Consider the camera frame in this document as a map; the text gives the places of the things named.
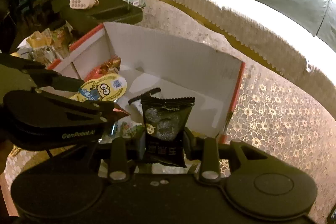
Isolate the brown Oreo snack packet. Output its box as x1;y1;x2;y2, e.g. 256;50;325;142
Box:
113;103;130;122

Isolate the yellow minion snack packet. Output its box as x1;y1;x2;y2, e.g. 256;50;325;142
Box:
70;73;127;102

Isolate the pale green snack packet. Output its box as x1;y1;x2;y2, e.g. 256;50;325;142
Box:
114;118;145;139

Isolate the red checkered snack packet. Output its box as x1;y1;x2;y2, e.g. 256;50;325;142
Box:
84;55;121;82

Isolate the black cookie snack packet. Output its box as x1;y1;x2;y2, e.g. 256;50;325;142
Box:
142;97;195;168

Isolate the yellow snack bag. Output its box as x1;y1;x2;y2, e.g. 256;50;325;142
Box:
26;28;54;49

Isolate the red white cardboard box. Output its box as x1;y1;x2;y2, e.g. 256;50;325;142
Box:
51;22;245;138

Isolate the white lace sofa cover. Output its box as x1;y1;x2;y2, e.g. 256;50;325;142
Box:
157;0;336;119

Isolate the black round tray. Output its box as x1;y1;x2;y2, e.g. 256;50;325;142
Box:
51;0;143;35

